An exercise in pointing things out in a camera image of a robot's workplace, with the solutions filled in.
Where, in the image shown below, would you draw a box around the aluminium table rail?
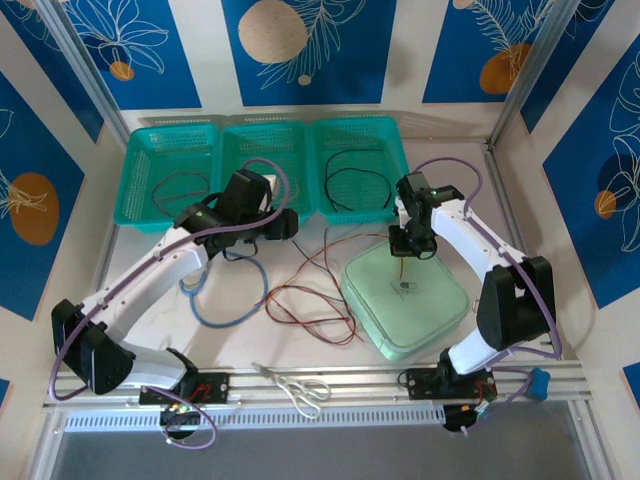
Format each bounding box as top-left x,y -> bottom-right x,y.
42,360 -> 596,410

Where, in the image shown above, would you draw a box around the blue clamp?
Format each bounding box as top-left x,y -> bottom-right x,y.
525,367 -> 552,402

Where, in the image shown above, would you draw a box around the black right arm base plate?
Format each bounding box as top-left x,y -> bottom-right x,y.
403,367 -> 499,402

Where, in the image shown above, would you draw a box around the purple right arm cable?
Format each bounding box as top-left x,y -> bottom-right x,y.
414,157 -> 562,436

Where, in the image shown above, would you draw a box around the orange twisted wire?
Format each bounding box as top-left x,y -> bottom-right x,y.
284,227 -> 409,289

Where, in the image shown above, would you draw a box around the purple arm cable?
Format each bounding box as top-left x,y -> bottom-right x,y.
48,157 -> 292,450
414,157 -> 562,436

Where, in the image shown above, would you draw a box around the mint green zip pouch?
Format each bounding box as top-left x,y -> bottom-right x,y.
341,234 -> 471,362

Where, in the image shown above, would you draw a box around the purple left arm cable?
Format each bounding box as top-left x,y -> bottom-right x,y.
48,157 -> 292,450

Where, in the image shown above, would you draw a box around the white handled scissors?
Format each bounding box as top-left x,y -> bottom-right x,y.
251,362 -> 333,420

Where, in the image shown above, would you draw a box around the blue stethoscope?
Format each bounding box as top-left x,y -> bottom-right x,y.
179,249 -> 270,330

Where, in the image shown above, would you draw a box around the black controller board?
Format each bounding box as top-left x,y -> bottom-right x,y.
442,402 -> 496,436
158,402 -> 205,442

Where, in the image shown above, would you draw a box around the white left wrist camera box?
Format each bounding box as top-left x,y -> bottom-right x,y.
259,173 -> 279,211

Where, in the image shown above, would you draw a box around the black wire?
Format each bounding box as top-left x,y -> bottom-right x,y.
323,151 -> 394,214
292,239 -> 354,321

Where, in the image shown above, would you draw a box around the teal plastic basket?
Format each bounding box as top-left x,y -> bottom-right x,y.
310,116 -> 419,226
218,121 -> 317,233
113,123 -> 224,236

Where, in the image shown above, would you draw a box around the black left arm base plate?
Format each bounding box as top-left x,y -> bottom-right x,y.
138,372 -> 232,406

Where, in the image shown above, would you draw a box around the white slotted cable duct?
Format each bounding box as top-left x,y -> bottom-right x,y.
63,405 -> 447,433

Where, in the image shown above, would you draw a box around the aluminium frame post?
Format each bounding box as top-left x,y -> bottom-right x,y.
487,0 -> 576,150
34,0 -> 132,147

